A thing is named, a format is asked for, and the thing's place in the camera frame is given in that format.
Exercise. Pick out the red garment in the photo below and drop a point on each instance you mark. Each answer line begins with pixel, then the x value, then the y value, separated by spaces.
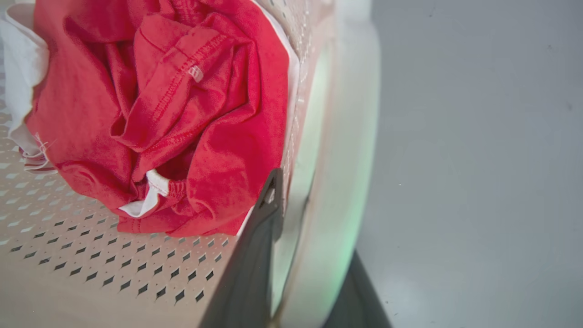
pixel 173 114

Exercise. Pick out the white perforated laundry basket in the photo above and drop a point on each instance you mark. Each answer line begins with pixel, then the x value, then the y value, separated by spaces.
pixel 91 273

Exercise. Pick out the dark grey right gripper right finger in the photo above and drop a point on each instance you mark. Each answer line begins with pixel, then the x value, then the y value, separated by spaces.
pixel 357 300

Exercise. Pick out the white garment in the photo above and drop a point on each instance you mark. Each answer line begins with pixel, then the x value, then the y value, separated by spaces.
pixel 23 68

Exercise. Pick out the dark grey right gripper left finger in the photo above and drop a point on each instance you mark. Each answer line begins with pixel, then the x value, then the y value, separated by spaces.
pixel 248 273

